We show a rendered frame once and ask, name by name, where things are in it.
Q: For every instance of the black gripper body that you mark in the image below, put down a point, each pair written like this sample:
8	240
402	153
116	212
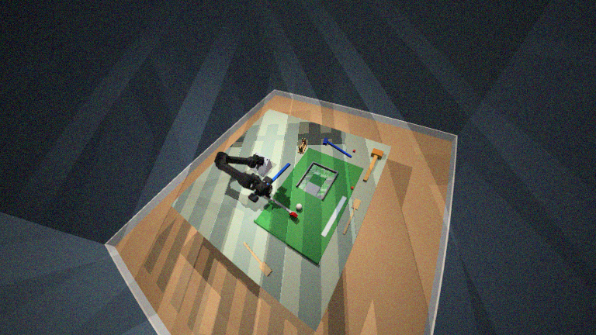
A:
253	196

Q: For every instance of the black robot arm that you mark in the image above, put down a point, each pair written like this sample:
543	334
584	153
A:
222	161

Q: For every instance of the green putting mat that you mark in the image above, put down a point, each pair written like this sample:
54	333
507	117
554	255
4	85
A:
304	231

